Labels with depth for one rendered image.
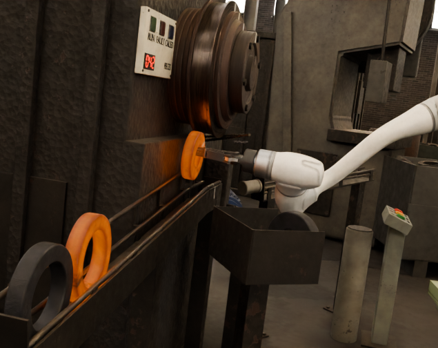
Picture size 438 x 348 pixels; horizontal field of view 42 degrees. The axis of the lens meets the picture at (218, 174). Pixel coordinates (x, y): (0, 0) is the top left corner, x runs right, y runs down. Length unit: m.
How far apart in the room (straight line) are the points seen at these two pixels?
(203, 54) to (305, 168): 0.47
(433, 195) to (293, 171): 2.34
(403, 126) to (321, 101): 2.79
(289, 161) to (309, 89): 2.98
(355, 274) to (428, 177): 1.47
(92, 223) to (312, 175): 0.79
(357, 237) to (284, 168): 0.94
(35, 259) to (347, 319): 1.91
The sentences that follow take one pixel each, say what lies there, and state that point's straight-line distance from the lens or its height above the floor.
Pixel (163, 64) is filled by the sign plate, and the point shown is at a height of 1.10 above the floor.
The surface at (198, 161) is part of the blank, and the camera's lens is 1.88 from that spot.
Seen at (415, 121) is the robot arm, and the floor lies 1.02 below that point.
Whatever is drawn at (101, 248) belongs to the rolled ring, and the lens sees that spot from 1.29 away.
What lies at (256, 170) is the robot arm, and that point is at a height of 0.81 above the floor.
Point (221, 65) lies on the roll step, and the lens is 1.86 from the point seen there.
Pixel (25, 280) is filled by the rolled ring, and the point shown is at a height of 0.69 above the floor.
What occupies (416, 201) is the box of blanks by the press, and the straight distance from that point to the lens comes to 3.97.
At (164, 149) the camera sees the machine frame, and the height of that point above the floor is 0.84.
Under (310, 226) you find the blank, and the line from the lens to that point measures 1.48.
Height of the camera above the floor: 1.02
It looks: 8 degrees down
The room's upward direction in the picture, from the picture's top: 7 degrees clockwise
